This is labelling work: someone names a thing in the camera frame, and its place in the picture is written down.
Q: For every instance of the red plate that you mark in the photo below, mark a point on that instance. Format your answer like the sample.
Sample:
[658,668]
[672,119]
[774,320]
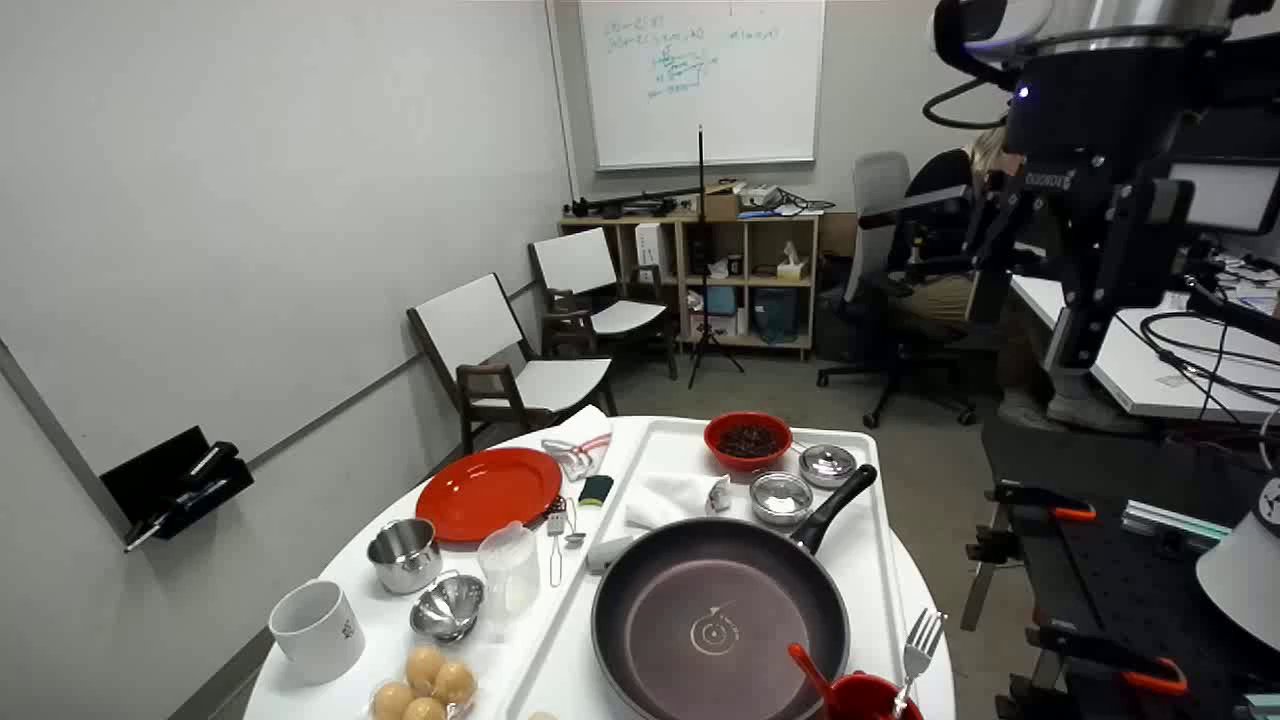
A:
[485,499]

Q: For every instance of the white desk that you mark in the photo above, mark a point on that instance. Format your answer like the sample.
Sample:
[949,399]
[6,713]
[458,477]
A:
[1132,377]

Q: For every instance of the white napkin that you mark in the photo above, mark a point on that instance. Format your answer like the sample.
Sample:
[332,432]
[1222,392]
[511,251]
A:
[580,432]

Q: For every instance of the whiteboard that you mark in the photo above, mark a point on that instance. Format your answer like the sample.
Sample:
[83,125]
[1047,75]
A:
[745,93]

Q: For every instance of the silver fork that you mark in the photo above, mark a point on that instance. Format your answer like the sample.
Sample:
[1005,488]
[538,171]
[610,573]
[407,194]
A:
[922,633]

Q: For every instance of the white tray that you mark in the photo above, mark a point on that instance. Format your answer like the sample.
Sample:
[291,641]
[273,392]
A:
[857,573]

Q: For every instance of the black office chair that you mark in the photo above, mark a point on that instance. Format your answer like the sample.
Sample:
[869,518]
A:
[933,253]

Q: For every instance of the small round steel dish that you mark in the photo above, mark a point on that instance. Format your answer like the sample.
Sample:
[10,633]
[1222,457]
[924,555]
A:
[825,467]

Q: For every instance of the small tilted steel bowl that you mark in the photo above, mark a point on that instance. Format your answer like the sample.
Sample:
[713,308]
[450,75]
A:
[444,613]

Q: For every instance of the black mounting workbench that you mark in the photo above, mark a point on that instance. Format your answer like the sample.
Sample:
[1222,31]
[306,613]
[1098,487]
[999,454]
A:
[1132,587]

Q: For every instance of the small black device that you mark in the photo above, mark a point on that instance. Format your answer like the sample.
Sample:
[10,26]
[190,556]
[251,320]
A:
[598,488]

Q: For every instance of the steel cup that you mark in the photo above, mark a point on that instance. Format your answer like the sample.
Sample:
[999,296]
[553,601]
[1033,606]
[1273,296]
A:
[402,565]

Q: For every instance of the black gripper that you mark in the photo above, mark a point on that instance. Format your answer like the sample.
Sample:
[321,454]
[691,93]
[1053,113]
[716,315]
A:
[1107,113]

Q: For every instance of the black frying pan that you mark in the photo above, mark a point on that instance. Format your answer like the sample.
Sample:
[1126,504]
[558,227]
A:
[721,626]

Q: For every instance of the grey mesh office chair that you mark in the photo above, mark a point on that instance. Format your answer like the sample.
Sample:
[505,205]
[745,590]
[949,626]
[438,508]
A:
[880,185]

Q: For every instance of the pale green metal bar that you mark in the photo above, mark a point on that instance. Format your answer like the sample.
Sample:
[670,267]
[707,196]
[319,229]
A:
[1172,520]

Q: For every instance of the cardboard box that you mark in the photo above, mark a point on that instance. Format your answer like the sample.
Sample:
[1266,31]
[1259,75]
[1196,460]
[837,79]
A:
[721,201]

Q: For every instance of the red utensil cup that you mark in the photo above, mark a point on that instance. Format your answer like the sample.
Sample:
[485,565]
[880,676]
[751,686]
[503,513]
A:
[863,702]

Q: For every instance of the clear plastic cup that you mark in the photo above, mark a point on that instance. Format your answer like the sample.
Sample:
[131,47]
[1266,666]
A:
[511,573]

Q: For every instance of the white mug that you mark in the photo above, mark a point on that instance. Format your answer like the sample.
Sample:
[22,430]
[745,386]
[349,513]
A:
[321,633]

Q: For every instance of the orange spatula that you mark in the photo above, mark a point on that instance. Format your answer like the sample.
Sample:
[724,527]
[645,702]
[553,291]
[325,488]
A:
[805,666]

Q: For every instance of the black wall holder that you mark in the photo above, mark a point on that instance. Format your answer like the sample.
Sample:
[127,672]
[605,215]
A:
[161,487]

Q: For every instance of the red bowl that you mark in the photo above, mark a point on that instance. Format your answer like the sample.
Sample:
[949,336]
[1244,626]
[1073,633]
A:
[724,460]

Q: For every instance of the wooden shelf unit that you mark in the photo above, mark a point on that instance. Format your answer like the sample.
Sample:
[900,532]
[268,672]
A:
[678,285]

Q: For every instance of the bread rolls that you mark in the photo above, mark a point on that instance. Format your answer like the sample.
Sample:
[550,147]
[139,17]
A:
[458,680]

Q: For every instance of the small yellow potato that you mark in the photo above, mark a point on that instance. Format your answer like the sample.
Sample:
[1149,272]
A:
[426,666]
[388,702]
[426,710]

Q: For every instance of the white chair with dark frame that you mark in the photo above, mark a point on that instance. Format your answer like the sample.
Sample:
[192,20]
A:
[465,320]
[573,261]

